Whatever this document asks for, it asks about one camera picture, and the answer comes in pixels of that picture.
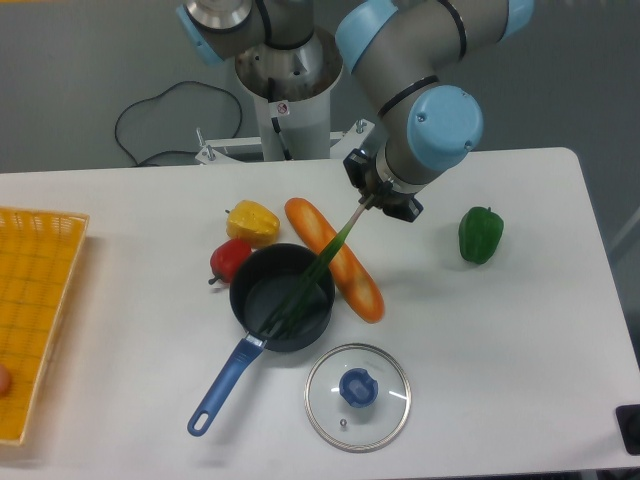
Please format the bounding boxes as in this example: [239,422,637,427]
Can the green onion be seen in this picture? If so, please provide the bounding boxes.
[258,194,375,339]

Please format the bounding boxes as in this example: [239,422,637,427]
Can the yellow woven basket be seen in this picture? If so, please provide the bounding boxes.
[1,207,90,446]

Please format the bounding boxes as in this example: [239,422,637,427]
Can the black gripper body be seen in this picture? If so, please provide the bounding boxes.
[343,149,423,223]

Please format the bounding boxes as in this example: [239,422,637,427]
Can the green bell pepper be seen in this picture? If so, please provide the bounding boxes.
[458,206,504,265]

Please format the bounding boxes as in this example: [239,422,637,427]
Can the black object at table edge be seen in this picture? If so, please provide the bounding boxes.
[615,404,640,456]

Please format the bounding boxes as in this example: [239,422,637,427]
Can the red bell pepper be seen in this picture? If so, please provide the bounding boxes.
[208,239,252,285]

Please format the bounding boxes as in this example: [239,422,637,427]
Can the yellow bell pepper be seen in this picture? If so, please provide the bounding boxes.
[226,200,280,249]

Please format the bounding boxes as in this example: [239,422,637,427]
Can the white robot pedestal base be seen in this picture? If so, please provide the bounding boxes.
[234,27,375,161]

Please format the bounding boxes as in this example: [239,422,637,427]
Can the black pot blue handle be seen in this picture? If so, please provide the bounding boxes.
[187,243,335,437]

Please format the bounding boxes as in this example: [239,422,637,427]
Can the orange baguette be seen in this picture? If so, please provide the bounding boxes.
[284,198,385,323]

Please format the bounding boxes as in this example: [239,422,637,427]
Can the black cable on floor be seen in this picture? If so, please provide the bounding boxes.
[114,80,244,167]

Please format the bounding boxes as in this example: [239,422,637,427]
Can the glass lid blue knob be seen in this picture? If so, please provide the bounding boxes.
[304,343,412,453]

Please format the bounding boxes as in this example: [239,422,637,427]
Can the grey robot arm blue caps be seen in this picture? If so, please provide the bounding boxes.
[176,1,534,222]

